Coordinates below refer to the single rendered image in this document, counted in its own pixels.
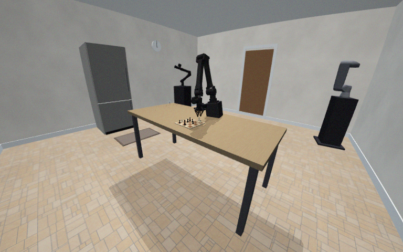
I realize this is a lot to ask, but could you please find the brown and cream chessboard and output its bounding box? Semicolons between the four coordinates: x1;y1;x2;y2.
175;119;205;129

